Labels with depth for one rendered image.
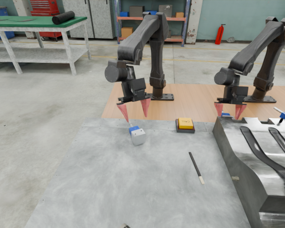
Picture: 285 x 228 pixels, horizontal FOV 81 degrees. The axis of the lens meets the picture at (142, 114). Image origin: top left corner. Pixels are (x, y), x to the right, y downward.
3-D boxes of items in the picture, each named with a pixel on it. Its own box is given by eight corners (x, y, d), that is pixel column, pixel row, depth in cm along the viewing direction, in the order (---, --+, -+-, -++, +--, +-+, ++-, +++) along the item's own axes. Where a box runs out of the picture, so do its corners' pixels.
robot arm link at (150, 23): (134, 51, 55) (168, 7, 69) (112, 48, 59) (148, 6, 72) (140, 78, 65) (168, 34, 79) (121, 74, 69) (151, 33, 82)
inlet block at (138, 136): (124, 127, 80) (123, 118, 77) (134, 124, 81) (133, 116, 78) (135, 146, 70) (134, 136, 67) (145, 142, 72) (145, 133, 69)
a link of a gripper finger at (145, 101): (154, 116, 65) (149, 92, 63) (137, 121, 62) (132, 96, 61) (147, 115, 71) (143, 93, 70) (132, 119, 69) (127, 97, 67)
